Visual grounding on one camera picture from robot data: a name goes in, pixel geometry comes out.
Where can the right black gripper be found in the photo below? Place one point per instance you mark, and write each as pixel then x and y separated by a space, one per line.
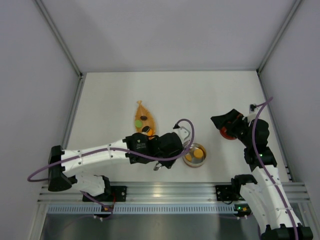
pixel 231 122

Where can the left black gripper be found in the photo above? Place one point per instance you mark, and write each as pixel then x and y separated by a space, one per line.
pixel 168 160

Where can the red round lid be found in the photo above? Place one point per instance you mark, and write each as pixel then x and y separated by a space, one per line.
pixel 227 134

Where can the black round food piece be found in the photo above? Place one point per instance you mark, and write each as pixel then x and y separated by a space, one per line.
pixel 146 129

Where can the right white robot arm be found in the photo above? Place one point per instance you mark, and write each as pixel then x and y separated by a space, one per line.
pixel 262 188

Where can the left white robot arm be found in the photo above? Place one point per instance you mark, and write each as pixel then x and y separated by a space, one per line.
pixel 68 167

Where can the round steel lunch box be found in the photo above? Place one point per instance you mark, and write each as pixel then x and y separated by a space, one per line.
pixel 196 163

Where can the orange food chunk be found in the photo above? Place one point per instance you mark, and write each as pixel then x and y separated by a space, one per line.
pixel 150 134

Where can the green round food piece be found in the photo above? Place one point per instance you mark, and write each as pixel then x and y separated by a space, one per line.
pixel 138 123

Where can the orange leaf-shaped plate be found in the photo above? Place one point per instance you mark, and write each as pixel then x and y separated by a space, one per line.
pixel 143 111

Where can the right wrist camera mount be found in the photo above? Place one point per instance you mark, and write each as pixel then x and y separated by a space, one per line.
pixel 253 110

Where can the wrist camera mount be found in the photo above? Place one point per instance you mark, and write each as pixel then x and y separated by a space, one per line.
pixel 183 133
pixel 253 110

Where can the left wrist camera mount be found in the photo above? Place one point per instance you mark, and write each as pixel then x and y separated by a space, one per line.
pixel 183 133

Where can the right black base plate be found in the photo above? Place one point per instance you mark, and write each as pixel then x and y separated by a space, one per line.
pixel 226 193

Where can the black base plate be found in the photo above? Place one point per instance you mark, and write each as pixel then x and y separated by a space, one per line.
pixel 113 194
pixel 226 193

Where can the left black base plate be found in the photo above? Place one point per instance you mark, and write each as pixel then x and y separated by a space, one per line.
pixel 113 194

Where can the aluminium front rail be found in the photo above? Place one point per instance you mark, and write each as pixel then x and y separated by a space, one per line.
pixel 145 193

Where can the slotted grey cable duct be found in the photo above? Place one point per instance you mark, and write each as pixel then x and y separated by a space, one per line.
pixel 134 209

